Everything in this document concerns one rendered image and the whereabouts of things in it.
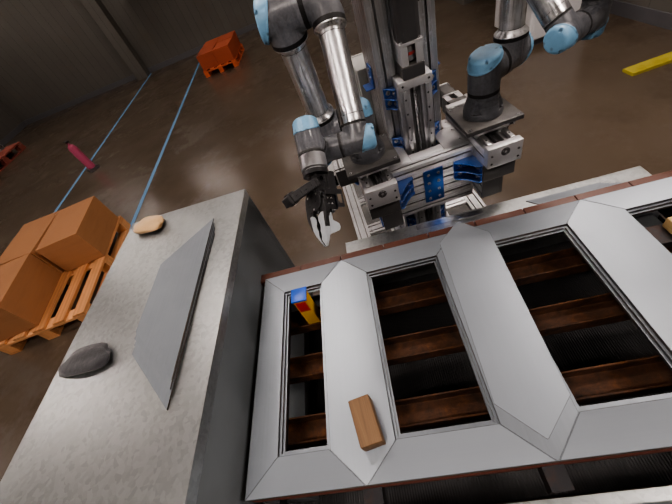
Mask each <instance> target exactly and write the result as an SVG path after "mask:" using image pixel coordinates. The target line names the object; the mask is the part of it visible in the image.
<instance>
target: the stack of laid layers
mask: <svg viewBox="0 0 672 504"><path fill-rule="evenodd" d="M670 207H672V198H671V199H667V200H662V201H658V202H654V203H650V204H646V205H642V206H638V207H634V208H629V209H626V210H627V211H628V212H629V213H630V214H631V215H632V216H636V215H640V214H645V213H649V212H653V211H657V210H661V209H666V208H670ZM561 233H564V234H565V236H566V237H567V238H568V240H569V241H570V242H571V243H572V245H573V246H574V247H575V249H576V250H577V251H578V252H579V254H580V255H581V256H582V257H583V259H584V260H585V261H586V263H587V264H588V265H589V266H590V268H591V269H592V270H593V272H594V273H595V274H596V275H597V277H598V278H599V279H600V280H601V282H602V283H603V284H604V286H605V287H606V288H607V289H608V291H609V292H610V293H611V295H612V296H613V297H614V298H615V300H616V301H617V302H618V303H619V305H620V306H621V307H622V309H623V310H624V311H625V312H626V314H627V315H628V316H629V318H630V319H631V320H632V321H633V323H634V324H635V325H636V327H637V328H638V329H639V330H640V332H641V333H642V334H643V335H644V337H645V338H646V339H647V341H648V342H649V343H650V344H651V346H652V347H653V348H654V350H655V351H656V352H657V353H658V355H659V356H660V357H661V358H662V360H663V361H664V362H665V364H666V365H667V366H668V367H669V369H670V370H671V371H672V351H671V350H670V349H669V348H668V346H667V345H666V344H665V343H664V341H663V340H662V339H661V338H660V337H659V335H658V334H657V333H656V332H655V330H654V329H653V328H652V327H651V326H650V324H649V323H648V322H647V321H646V319H645V318H644V317H643V316H642V314H641V313H640V312H639V311H638V310H637V308H636V307H635V306H634V305H633V303H632V302H631V301H630V300H629V299H628V297H627V296H626V295H625V294H624V292H623V291H622V290H621V289H620V288H619V286H618V285H617V284H616V283H615V281H614V280H613V279H612V278H611V277H610V275H609V274H608V273H607V272H606V270H605V269H604V268H603V267H602V266H601V264H600V263H599V262H598V261H597V259H596V258H595V257H594V256H593V255H592V253H591V252H590V251H589V250H588V248H587V247H586V246H585V245H584V243H583V242H582V241H581V240H580V239H579V237H578V236H577V235H576V234H575V232H574V231H573V230H572V229H571V228H570V226H569V225H568V224H564V225H560V226H555V227H551V228H547V229H543V230H539V231H535V232H531V233H527V234H523V235H518V236H514V237H510V238H506V239H502V240H498V241H495V243H496V245H497V247H498V248H502V247H507V246H511V245H515V244H519V243H523V242H528V241H532V240H536V239H540V238H544V237H548V236H553V235H557V234H561ZM431 264H434V265H435V267H436V270H437V273H438V276H439V278H440V281H441V284H442V287H443V289H444V292H445V295H446V298H447V300H448V303H449V306H450V309H451V311H452V314H453V317H454V320H455V322H456V325H457V328H458V331H459V333H460V336H461V339H462V342H463V344H464V347H465V350H466V352H467V355H468V358H469V361H470V363H471V366H472V369H473V372H474V374H475V377H476V380H477V383H478V385H479V388H480V391H481V394H482V396H483V399H484V402H485V405H486V407H487V410H488V413H489V416H490V418H491V420H489V421H482V422H476V423H469V424H463V425H456V426H450V427H443V428H437V429H430V430H424V431H417V432H410V433H404V434H401V432H400V427H399V421H398V416H397V411H396V405H395V400H394V395H393V389H392V384H391V379H390V373H389V368H388V362H387V357H386V352H385V346H384V341H383V336H382V330H381V325H380V320H379V314H378V309H377V304H376V298H375V293H374V287H373V282H372V279H373V278H377V277H381V276H385V275H389V274H394V273H398V272H402V271H406V270H410V269H415V268H419V267H423V266H427V265H431ZM366 274H367V280H368V286H369V291H370V297H371V303H372V308H373V314H374V320H375V326H376V331H377V337H378V343H379V349H380V354H381V360H382V366H383V371H384V377H385V383H386V389H387V394H388V400H389V406H390V411H391V417H392V423H393V429H394V434H395V441H396V439H400V438H407V437H413V436H420V435H427V434H433V433H440V432H447V431H453V430H460V429H467V428H473V427H480V426H487V425H493V424H500V425H502V426H503V427H505V428H507V429H508V430H510V431H511V432H513V433H514V434H516V435H517V436H519V437H520V438H522V439H523V440H525V441H527V442H528V443H530V444H531V445H533V446H534V447H536V448H537V449H539V450H540V451H542V452H544V453H545V454H547V455H548V456H550V457H551V458H553V459H554V460H556V461H555V462H547V463H539V464H532V465H524V466H516V467H508V468H500V469H493V470H485V471H477V472H469V473H461V474H453V475H446V476H438V477H430V478H422V479H414V480H406V481H399V482H391V483H383V484H375V485H369V484H368V485H367V486H360V487H352V488H344V489H336V490H328V491H320V492H313V493H305V494H297V495H289V496H281V497H273V498H266V499H258V500H250V501H248V502H252V501H260V500H268V499H276V498H284V497H291V496H299V495H307V494H315V493H323V492H331V491H339V490H346V489H354V488H362V487H370V486H378V485H386V484H394V483H402V482H409V481H417V480H425V479H433V478H441V477H449V476H457V475H464V474H472V473H480V472H488V471H496V470H504V469H512V468H520V467H527V466H535V465H543V464H551V463H559V462H567V461H575V460H583V459H590V458H598V457H606V456H614V455H622V454H630V453H638V452H645V451H653V450H661V449H669V448H672V447H665V448H657V449H649V450H641V451H633V452H626V453H618V454H610V455H602V456H594V457H586V458H579V459H571V460H563V461H560V459H561V457H562V454H563V452H564V449H565V447H566V444H567V442H568V439H569V437H570V434H571V432H572V429H573V427H574V424H575V422H576V419H577V417H578V415H579V412H580V411H586V410H593V409H599V408H606V407H613V406H619V405H626V404H633V403H639V402H646V401H653V400H659V399H666V398H672V393H666V394H659V395H652V396H646V397H639V398H633V399H626V400H620V401H613V402H607V403H600V404H594V405H587V406H581V407H579V405H578V403H577V402H576V400H575V398H574V396H573V394H572V392H571V391H570V389H569V387H568V385H567V383H566V382H565V380H564V378H563V376H562V374H561V372H560V371H559V372H560V374H561V376H562V378H563V380H564V382H565V384H566V386H567V388H568V390H569V392H570V394H571V395H570V397H569V399H568V401H567V403H566V405H565V408H564V410H563V412H562V414H561V416H560V418H559V420H558V422H557V424H556V426H555V428H554V430H553V432H552V434H551V436H550V438H549V439H546V438H544V437H543V436H541V435H540V434H538V433H537V432H535V431H534V430H532V429H531V428H529V427H528V426H526V425H525V424H523V423H522V422H520V421H519V420H517V419H516V418H514V417H513V416H511V415H510V414H508V413H507V412H505V411H504V410H502V409H501V408H499V407H498V406H496V405H495V404H494V402H493V399H492V396H491V394H490V391H489V388H488V385H487V382H486V379H485V376H484V373H483V370H482V367H481V364H480V361H479V358H478V355H477V352H476V349H475V346H474V343H473V340H472V337H471V334H470V331H469V329H468V326H467V323H466V320H465V317H464V314H463V311H462V308H461V305H460V302H459V299H458V296H457V293H456V290H455V287H454V284H453V281H452V278H451V275H450V272H449V269H448V266H447V263H446V261H445V258H444V255H443V252H442V249H440V250H439V252H438V253H437V254H436V256H432V257H428V258H424V259H420V260H416V261H412V262H407V263H403V264H399V265H395V266H391V267H387V268H383V269H379V270H375V271H370V272H366ZM306 288H307V292H308V293H309V294H310V293H314V292H318V291H320V307H321V328H322V349H323V369H324V390H325V410H326V431H327V445H325V446H319V447H312V448H306V449H299V450H293V451H286V450H287V411H288V372H289V333H290V298H291V291H288V292H284V315H283V340H282V364H281V389H280V413H279V437H278V457H281V456H287V455H294V454H301V453H307V452H314V451H320V450H327V449H329V450H330V437H329V418H328V399H327V381H326V362H325V343H324V325H323V306H322V287H321V284H317V285H313V286H309V287H306ZM330 451H331V450H330ZM331 452H332V451H331ZM332 453H333V452H332ZM333 454H334V453H333ZM334 455H335V454H334ZM335 456H336V455H335ZM336 457H337V456H336ZM337 458H338V457H337ZM338 459H339V458H338ZM339 460H340V459H339ZM340 461H341V460H340ZM341 462H342V461H341ZM342 463H343V462H342ZM343 464H344V463H343ZM344 465H345V464H344ZM345 466H346V465H345ZM346 467H347V466H346ZM347 468H348V467H347ZM348 469H349V468H348ZM349 470H350V469H349ZM350 471H351V470H350ZM351 472H352V471H351ZM352 473H353V472H352ZM353 474H354V473H353ZM354 475H355V474H354ZM355 476H356V475H355ZM356 477H357V476H356ZM357 478H358V477H357ZM358 479H359V478H358ZM359 480H360V479H359ZM360 481H361V480H360ZM361 482H362V481H361ZM362 483H363V482H362Z"/></svg>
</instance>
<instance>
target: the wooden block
mask: <svg viewBox="0 0 672 504"><path fill-rule="evenodd" d="M348 404H349V407H350V411H351V415H352V418H353V422H354V426H355V430H356V433H357V437H358V441H359V444H360V448H361V449H362V450H363V451H365V452H366V451H369V450H372V449H374V448H377V447H380V446H382V445H385V444H386V443H385V440H384V436H383V433H382V430H381V427H380V424H379V421H378V418H377V415H376V412H375V408H374V405H373V402H372V399H371V398H370V396H369V395H368V394H366V395H363V396H361V397H358V398H356V399H353V400H350V401H348Z"/></svg>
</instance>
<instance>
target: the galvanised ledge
mask: <svg viewBox="0 0 672 504"><path fill-rule="evenodd" d="M647 176H651V174H650V173H649V172H647V171H646V170H645V169H644V168H642V167H641V166H637V167H634V168H630V169H626V170H622V171H618V172H614V173H611V174H607V175H603V176H599V177H595V178H592V179H588V180H584V181H580V182H576V183H573V184H569V185H565V186H561V187H557V188H553V189H550V190H546V191H542V192H538V193H534V194H531V195H527V196H523V197H519V198H515V199H511V200H508V201H504V202H500V203H496V204H492V205H489V206H485V207H481V208H477V209H473V210H469V211H466V212H462V213H458V214H454V215H450V216H447V217H443V218H439V219H435V220H431V221H427V222H424V223H420V224H416V225H412V226H408V227H405V228H401V229H397V230H393V231H389V232H386V233H382V234H378V235H374V236H370V237H366V238H363V239H359V240H355V241H351V242H347V243H346V251H347V253H351V252H354V251H358V250H362V249H366V248H370V247H374V246H378V245H383V246H384V244H386V243H390V242H393V241H397V240H401V239H405V238H409V237H413V236H417V235H421V234H425V233H427V235H428V233H429V232H433V231H436V230H440V229H444V228H448V227H452V226H454V225H455V223H456V222H457V221H459V222H462V223H468V222H472V221H473V222H474V221H475V220H479V219H483V218H487V217H491V216H495V215H499V214H503V213H507V212H511V211H515V210H518V209H522V210H523V208H526V207H530V206H534V205H537V204H533V203H529V202H526V201H528V200H532V199H536V198H540V197H544V196H548V195H552V194H555V193H559V192H563V191H567V190H571V189H575V188H579V187H583V186H587V185H591V184H595V183H599V182H601V183H603V182H604V183H609V182H610V183H615V182H618V183H619V182H621V183H624V182H628V181H632V180H636V179H639V178H643V177H647ZM610 183H609V184H610ZM480 209H482V211H483V214H479V215H475V216H471V217H467V218H463V219H459V220H455V221H451V222H447V223H443V224H439V225H435V226H432V227H428V228H424V229H420V230H417V228H416V226H417V225H421V224H425V223H429V222H433V221H437V220H441V219H445V218H448V217H452V216H456V215H460V214H464V213H468V212H472V211H476V210H480Z"/></svg>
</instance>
